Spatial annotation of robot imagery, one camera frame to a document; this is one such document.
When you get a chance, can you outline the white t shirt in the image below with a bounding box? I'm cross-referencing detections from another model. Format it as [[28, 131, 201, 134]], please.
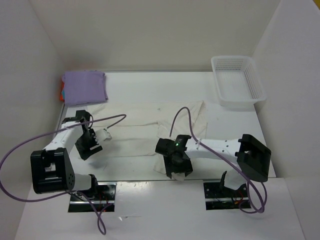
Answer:
[[81, 100, 208, 181]]

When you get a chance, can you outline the lavender t shirt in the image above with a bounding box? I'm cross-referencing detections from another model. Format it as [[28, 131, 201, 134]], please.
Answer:
[[62, 70, 108, 107]]

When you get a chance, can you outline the orange t shirt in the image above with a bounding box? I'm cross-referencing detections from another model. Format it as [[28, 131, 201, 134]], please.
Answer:
[[59, 80, 65, 102]]

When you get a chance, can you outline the teal t shirt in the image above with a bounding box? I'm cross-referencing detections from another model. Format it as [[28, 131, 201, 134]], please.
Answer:
[[60, 90, 65, 102]]

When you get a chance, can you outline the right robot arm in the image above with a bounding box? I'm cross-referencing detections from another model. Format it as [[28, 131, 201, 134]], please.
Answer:
[[155, 134, 272, 190]]

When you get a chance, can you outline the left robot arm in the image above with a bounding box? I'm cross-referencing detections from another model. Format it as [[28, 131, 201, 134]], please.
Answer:
[[30, 110, 103, 199]]

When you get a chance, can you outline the white plastic basket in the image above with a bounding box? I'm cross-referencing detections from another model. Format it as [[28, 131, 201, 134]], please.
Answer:
[[211, 55, 267, 108]]

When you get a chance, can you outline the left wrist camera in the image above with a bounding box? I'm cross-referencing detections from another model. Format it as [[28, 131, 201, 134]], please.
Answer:
[[94, 128, 112, 143]]

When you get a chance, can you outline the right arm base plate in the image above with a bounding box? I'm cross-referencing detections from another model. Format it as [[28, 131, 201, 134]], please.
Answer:
[[203, 181, 251, 210]]

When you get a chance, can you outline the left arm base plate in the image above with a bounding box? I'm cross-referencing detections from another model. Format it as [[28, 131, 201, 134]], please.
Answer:
[[68, 182, 117, 213]]

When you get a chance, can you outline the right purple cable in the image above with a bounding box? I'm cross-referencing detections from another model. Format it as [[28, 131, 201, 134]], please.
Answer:
[[168, 106, 269, 214]]

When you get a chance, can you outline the purple cable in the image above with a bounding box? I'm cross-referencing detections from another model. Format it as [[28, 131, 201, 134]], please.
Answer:
[[168, 106, 269, 214], [0, 113, 127, 236]]

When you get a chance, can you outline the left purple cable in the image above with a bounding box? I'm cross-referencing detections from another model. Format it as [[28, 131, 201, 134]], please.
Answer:
[[0, 113, 127, 236]]

